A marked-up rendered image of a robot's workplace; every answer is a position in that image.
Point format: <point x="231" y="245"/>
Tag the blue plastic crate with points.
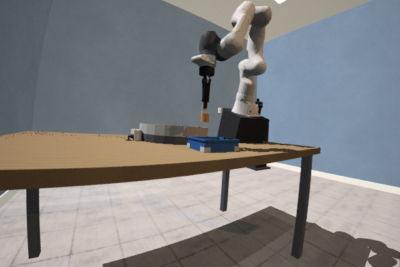
<point x="212" y="144"/>

